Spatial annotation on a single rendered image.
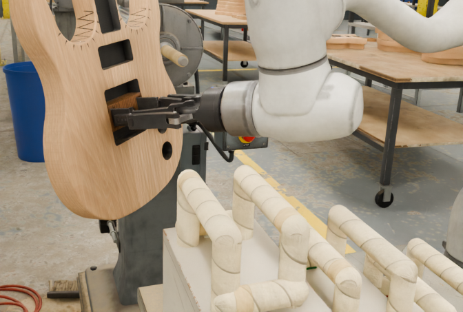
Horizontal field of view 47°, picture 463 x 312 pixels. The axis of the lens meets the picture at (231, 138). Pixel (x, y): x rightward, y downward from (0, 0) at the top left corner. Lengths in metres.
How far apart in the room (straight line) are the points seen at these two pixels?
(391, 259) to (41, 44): 0.57
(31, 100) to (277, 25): 3.60
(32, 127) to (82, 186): 3.42
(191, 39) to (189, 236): 0.94
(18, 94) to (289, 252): 3.76
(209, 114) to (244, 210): 0.17
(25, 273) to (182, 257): 2.21
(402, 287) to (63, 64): 0.58
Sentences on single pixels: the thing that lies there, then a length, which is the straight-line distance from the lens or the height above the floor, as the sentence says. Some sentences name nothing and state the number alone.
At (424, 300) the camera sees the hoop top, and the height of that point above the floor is 1.04.
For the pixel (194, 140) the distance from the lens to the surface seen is 1.88.
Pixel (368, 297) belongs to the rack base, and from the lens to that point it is 0.84.
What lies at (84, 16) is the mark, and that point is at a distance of 0.94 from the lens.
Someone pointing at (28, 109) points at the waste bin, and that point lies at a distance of 4.26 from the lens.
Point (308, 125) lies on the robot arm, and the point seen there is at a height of 1.27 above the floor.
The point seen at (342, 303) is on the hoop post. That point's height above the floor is 1.09.
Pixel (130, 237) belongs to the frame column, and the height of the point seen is 0.57.
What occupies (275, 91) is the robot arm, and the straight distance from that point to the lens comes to 0.76.
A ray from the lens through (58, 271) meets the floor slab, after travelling 2.89.
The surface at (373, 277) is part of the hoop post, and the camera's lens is 0.93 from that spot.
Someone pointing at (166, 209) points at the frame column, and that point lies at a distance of 1.91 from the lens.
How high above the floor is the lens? 1.47
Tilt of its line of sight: 17 degrees down
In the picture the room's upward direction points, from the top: 2 degrees clockwise
